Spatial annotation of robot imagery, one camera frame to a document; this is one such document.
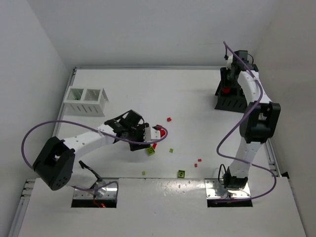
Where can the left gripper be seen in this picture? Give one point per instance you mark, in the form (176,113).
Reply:
(138,146)

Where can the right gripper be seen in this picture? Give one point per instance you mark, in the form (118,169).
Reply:
(230,93)

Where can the lime lego brick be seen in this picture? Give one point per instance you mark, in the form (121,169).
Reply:
(181,174)
(150,151)

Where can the red oval lego piece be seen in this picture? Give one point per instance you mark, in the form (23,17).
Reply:
(226,90)

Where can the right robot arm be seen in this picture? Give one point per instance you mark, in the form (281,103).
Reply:
(257,125)

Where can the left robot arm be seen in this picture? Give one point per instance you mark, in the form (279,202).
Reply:
(59,163)

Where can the black container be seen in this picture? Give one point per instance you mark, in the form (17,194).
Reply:
(234,101)

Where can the lime lego brick front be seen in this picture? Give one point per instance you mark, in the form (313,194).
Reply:
(181,174)

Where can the white two-compartment container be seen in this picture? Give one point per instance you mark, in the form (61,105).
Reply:
(91,104)

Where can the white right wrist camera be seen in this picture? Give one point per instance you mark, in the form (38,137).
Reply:
(229,63)

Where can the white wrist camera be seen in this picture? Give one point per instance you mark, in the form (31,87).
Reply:
(229,63)
(153,134)

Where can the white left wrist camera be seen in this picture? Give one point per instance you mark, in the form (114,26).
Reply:
(153,134)

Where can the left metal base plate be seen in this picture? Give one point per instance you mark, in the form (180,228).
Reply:
(107,189)

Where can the metal base plate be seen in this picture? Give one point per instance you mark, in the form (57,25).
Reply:
(107,189)
(216,191)

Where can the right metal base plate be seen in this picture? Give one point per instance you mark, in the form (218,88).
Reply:
(216,191)

